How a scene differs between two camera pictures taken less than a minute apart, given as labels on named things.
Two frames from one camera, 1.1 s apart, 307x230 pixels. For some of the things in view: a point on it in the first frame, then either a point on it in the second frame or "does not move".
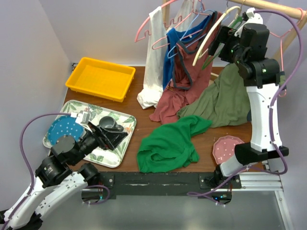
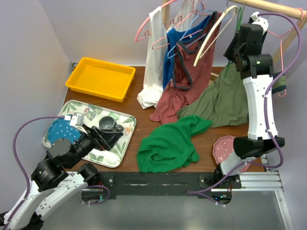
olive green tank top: (226, 102) does not move
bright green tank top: (171, 146) does not move
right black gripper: (225, 34) to (229, 53)
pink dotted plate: (224, 147) does not move
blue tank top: (173, 36) does not move
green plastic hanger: (211, 57) to (237, 29)
